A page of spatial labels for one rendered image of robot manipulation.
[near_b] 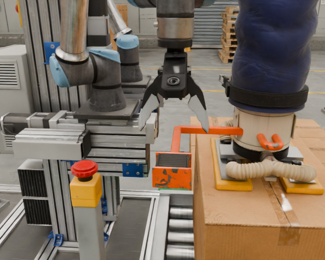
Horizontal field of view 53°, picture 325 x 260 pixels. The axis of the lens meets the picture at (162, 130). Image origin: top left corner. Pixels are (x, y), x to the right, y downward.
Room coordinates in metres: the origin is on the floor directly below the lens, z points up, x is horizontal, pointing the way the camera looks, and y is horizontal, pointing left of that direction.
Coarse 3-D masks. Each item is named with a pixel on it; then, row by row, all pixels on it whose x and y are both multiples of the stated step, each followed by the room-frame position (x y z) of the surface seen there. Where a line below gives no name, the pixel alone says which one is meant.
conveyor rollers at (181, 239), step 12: (180, 216) 1.26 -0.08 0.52; (192, 216) 1.25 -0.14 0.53; (180, 228) 1.17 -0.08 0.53; (192, 228) 1.16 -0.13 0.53; (168, 240) 1.08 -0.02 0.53; (180, 240) 1.08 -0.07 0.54; (192, 240) 1.08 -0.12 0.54; (168, 252) 1.00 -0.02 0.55; (180, 252) 1.00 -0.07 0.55; (192, 252) 1.00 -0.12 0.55
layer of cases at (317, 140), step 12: (192, 120) 2.50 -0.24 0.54; (216, 120) 2.50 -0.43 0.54; (300, 120) 2.50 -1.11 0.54; (312, 120) 2.50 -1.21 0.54; (300, 132) 2.24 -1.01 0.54; (312, 132) 2.24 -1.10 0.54; (324, 132) 2.24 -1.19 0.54; (192, 144) 2.02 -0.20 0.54; (312, 144) 2.02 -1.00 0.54; (324, 144) 2.02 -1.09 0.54; (192, 156) 1.84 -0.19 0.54; (324, 156) 1.84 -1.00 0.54; (192, 168) 1.68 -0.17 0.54; (192, 180) 1.55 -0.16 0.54
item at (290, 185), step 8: (280, 160) 0.93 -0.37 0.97; (296, 160) 0.88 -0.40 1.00; (288, 184) 0.79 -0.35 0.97; (296, 184) 0.79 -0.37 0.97; (304, 184) 0.79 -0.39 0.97; (312, 184) 0.79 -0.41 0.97; (320, 184) 0.79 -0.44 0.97; (288, 192) 0.78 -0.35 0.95; (296, 192) 0.77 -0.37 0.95; (304, 192) 0.77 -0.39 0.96; (312, 192) 0.77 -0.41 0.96; (320, 192) 0.77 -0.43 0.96
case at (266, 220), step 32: (224, 192) 0.78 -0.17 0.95; (256, 192) 0.78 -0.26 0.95; (224, 224) 0.65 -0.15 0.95; (256, 224) 0.64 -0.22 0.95; (288, 224) 0.64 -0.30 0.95; (320, 224) 0.64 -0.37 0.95; (224, 256) 0.65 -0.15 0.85; (256, 256) 0.64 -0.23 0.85; (288, 256) 0.64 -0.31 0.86; (320, 256) 0.63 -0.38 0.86
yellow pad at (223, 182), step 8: (216, 144) 1.05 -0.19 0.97; (216, 152) 1.00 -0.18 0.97; (216, 160) 0.94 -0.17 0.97; (224, 160) 0.93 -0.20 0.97; (232, 160) 0.88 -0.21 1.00; (240, 160) 0.93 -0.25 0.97; (216, 168) 0.88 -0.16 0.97; (224, 168) 0.87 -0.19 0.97; (216, 176) 0.84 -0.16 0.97; (224, 176) 0.83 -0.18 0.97; (216, 184) 0.80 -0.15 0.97; (224, 184) 0.79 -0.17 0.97; (232, 184) 0.79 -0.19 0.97; (240, 184) 0.79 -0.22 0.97; (248, 184) 0.79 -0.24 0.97
